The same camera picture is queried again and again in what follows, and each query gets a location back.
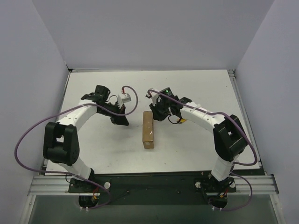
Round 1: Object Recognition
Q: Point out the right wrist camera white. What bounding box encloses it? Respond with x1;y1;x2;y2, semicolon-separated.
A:
145;88;160;106

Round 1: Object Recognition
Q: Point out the brown cardboard express box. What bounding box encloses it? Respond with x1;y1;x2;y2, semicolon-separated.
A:
142;111;154;149

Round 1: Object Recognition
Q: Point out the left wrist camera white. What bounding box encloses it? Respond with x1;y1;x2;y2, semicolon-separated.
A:
117;93;131;106

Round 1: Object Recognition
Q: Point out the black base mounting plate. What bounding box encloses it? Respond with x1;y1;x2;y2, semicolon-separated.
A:
68;171;236;206

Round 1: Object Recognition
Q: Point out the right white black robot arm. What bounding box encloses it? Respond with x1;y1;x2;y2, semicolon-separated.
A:
146;87;248;182

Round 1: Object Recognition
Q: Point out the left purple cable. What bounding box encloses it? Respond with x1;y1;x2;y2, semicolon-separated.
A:
14;85;139;210

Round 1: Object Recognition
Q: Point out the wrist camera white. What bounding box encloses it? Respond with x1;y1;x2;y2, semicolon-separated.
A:
117;93;131;106
145;88;160;106

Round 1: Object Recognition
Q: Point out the aluminium front rail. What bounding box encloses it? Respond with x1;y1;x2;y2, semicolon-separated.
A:
28;174;279;196

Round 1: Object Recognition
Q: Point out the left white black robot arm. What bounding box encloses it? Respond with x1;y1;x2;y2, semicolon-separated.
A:
43;85;131;192

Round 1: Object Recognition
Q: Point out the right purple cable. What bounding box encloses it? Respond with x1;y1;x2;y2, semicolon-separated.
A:
146;90;257;212

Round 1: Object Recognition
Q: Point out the purple cable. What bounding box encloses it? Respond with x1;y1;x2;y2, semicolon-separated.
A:
146;90;257;212
14;85;139;210

